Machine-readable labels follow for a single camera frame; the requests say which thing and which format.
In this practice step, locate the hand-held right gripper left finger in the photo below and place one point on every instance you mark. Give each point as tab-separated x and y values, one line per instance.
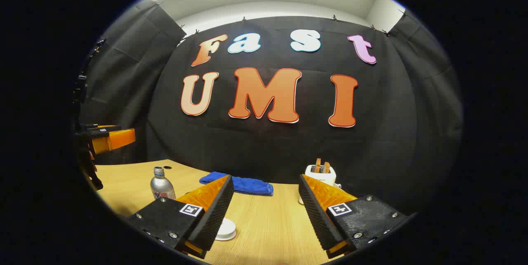
216	219

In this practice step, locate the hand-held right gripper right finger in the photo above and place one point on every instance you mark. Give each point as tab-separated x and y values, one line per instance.
319	219

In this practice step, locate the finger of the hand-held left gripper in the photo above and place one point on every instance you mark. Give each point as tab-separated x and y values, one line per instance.
91	125
108	132

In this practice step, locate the silver water bottle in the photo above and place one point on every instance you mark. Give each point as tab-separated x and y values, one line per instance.
161	186

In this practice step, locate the dark stand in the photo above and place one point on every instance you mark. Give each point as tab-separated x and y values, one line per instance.
80	87

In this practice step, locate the white toaster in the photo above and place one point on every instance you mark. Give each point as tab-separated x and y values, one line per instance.
326	178

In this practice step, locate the blue towel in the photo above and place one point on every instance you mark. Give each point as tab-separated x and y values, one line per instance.
247	184

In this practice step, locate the brown bread slice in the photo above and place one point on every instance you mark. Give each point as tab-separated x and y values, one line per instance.
326	167
318	165

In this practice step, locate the black backdrop cloth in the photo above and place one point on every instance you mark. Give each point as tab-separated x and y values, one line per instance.
268	149

